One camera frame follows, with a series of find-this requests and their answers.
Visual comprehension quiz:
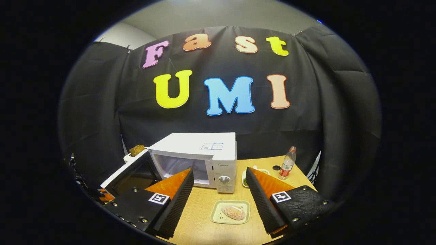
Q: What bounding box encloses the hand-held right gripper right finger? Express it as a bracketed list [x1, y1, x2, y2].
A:
[245, 167, 336, 239]

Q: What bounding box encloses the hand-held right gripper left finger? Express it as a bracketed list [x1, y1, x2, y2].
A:
[102, 169, 194, 240]

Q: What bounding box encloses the breaded croquette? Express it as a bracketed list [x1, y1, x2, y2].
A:
[221, 205, 246, 221]

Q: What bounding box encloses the white microwave oven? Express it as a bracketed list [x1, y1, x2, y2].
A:
[100, 133, 237, 198]

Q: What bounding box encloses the divided plate of beans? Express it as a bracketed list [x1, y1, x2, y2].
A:
[242, 166, 270, 188]

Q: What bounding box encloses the pale green rectangular tray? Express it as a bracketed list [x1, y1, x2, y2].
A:
[209, 200, 251, 224]

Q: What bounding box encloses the clear plastic water bottle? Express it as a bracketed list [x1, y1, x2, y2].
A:
[278, 146, 297, 180]

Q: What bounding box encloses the white toaster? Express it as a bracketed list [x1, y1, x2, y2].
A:
[123, 146, 149, 164]

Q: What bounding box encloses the black quilted side panel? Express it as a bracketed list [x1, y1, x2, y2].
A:
[296, 26, 383, 201]
[58, 41, 131, 191]

